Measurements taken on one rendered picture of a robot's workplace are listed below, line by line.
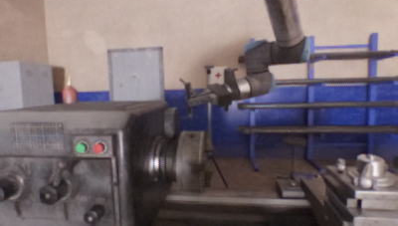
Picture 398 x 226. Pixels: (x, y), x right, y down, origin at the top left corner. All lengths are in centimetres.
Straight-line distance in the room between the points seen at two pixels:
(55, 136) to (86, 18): 420
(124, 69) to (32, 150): 351
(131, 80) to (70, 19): 178
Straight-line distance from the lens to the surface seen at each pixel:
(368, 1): 476
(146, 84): 407
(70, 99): 116
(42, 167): 84
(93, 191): 76
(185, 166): 79
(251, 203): 113
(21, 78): 412
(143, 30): 425
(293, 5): 67
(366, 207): 77
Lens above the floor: 141
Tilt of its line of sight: 5 degrees down
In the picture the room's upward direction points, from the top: 1 degrees counter-clockwise
